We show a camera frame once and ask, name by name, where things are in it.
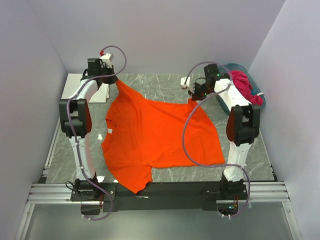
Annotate orange t-shirt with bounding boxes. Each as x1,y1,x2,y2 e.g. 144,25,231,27
101,80,225,193

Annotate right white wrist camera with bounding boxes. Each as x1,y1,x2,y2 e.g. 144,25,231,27
180,77,190,90

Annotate folded white t-shirt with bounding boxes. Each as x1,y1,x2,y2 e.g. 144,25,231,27
61,73,110,103

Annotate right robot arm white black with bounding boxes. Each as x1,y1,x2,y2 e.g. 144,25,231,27
189,61,260,200

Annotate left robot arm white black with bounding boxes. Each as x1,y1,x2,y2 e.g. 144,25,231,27
58,53,117,201

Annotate aluminium frame rails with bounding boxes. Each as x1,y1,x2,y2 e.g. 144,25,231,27
16,130,302,240

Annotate black base crossbar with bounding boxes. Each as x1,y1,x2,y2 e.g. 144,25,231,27
70,181,248,215

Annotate magenta t-shirt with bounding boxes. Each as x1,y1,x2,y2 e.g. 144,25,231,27
231,70,263,106

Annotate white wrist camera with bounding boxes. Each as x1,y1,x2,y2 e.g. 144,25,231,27
99,50,114,69
180,77,190,90

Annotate teal plastic laundry basket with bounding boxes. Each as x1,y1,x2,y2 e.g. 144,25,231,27
216,63,266,115

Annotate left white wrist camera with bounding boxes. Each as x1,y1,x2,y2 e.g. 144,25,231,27
99,50,114,69

